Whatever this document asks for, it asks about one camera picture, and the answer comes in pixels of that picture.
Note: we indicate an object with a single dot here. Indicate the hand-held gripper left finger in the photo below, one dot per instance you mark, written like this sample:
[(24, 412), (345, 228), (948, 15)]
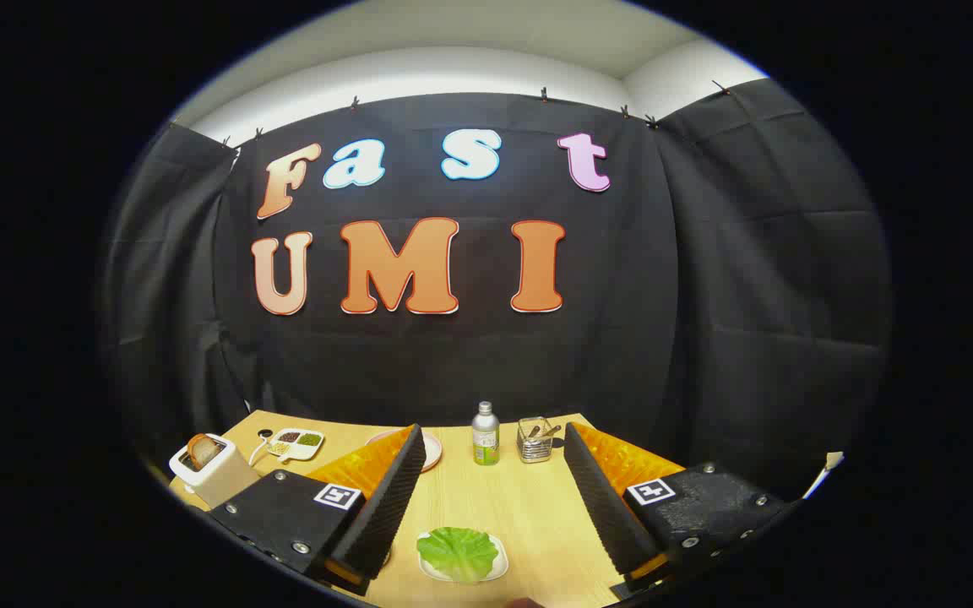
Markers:
[(385, 515)]

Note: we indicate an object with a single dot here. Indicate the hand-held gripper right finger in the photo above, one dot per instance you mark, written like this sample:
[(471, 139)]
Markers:
[(600, 507)]

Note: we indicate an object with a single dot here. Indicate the green lettuce leaf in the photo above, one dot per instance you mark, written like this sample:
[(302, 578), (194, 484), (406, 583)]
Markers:
[(457, 550)]

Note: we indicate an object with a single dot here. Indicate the toasted bread slice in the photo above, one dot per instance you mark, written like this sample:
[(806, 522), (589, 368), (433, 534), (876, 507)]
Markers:
[(203, 451)]

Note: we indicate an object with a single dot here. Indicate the pink plate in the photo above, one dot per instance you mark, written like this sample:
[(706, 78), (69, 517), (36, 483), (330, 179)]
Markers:
[(432, 452)]

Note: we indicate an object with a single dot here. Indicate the white divided dish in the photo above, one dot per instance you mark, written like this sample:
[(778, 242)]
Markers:
[(305, 450)]

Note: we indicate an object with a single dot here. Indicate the pile of green beans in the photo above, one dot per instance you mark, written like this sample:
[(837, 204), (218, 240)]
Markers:
[(310, 439)]

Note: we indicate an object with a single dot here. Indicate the small white square plate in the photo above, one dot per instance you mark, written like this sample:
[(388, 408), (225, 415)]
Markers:
[(501, 564)]

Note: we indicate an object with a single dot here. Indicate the pile of yellow beans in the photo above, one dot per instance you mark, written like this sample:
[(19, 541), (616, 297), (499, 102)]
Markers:
[(279, 448)]

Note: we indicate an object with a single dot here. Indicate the metal bottle with green label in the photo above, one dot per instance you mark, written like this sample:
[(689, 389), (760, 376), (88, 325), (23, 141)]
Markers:
[(486, 439)]

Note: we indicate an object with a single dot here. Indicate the white toaster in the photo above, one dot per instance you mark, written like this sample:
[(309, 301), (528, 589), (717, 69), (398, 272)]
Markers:
[(220, 481)]

